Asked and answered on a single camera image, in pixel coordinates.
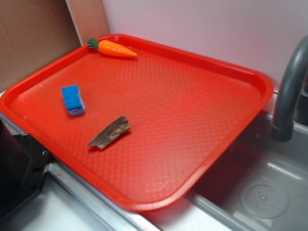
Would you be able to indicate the orange toy carrot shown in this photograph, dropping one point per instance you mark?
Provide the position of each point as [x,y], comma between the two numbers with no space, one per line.
[110,48]

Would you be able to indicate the wooden board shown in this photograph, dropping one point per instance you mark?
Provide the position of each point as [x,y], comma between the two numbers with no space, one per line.
[89,19]

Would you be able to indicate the brown cardboard panel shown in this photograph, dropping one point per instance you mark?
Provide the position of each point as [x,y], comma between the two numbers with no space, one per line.
[33,34]

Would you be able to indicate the blue sponge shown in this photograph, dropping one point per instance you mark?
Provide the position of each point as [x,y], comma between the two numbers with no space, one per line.
[72,100]

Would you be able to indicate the grey plastic sink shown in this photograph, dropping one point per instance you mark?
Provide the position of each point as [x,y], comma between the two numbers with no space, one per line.
[257,185]

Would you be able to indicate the grey faucet spout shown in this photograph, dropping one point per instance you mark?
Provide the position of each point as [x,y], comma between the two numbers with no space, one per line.
[292,101]

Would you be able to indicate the red plastic tray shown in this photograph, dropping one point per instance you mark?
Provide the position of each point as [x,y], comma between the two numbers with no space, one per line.
[184,111]

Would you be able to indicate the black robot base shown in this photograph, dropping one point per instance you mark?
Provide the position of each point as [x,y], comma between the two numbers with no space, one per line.
[24,163]

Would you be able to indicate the brown wood piece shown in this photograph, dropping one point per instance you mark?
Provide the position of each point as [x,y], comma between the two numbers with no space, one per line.
[110,133]

